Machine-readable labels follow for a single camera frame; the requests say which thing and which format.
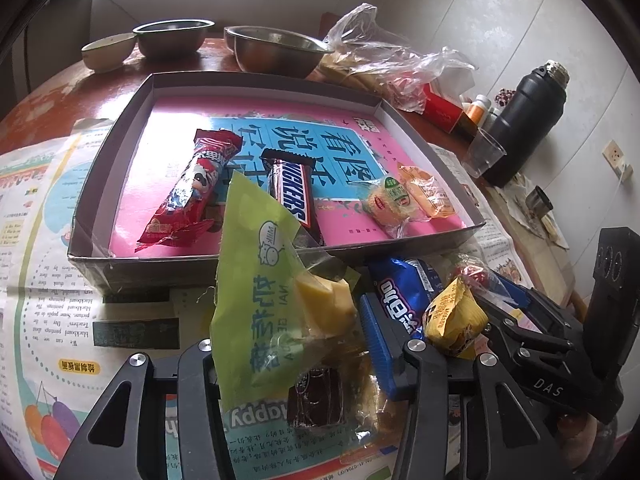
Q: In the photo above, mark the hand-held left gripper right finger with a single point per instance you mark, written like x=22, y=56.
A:
x=380, y=350

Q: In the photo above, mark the stainless steel bowl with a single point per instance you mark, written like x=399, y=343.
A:
x=275, y=52
x=172, y=40

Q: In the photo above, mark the brown chocolate bar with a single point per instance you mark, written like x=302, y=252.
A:
x=292, y=195

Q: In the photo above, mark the person's right hand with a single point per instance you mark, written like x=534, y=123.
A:
x=582, y=437

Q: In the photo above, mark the red tissue box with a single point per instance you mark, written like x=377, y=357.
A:
x=445, y=112

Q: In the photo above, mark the green snack packet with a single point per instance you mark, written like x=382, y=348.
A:
x=260, y=260

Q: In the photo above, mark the shallow grey cardboard box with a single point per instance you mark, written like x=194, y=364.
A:
x=115, y=150

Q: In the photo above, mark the small steel cup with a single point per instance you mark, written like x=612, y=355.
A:
x=539, y=201

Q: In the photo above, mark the printed newspaper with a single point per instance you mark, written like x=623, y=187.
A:
x=45, y=240

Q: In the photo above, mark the yellow snack packet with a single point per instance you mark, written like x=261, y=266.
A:
x=452, y=320

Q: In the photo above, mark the clear packet crumbly cookie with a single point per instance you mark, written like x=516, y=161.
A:
x=367, y=412

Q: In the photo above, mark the small dark chocolate packet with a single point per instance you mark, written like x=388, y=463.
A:
x=317, y=395

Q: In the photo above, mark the black thermos bottle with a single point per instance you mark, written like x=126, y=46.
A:
x=525, y=120

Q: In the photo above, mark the blue snack packet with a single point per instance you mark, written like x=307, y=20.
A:
x=400, y=290

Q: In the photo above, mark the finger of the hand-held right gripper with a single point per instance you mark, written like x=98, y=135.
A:
x=510, y=287
x=505, y=342

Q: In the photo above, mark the clear plastic bag of bread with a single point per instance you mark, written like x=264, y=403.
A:
x=385, y=55

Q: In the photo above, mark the red label clear packet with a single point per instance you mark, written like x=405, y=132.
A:
x=470, y=272

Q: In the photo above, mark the orange medicine bottle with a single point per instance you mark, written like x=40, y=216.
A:
x=477, y=109

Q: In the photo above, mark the clear plastic cup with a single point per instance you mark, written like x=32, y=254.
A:
x=482, y=152

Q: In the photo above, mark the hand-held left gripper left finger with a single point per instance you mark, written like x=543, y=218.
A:
x=197, y=360

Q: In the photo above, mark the green label round cake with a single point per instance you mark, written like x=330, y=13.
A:
x=387, y=205

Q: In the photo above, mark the white wall socket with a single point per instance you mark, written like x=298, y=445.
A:
x=616, y=156

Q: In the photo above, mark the red cartoon snack packet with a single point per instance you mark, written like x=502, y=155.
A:
x=192, y=190

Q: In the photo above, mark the orange snack packet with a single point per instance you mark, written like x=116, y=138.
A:
x=427, y=191

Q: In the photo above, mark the white crumpled paper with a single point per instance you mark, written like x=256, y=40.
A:
x=520, y=210

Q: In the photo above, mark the small ceramic bowl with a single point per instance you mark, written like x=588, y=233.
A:
x=107, y=52

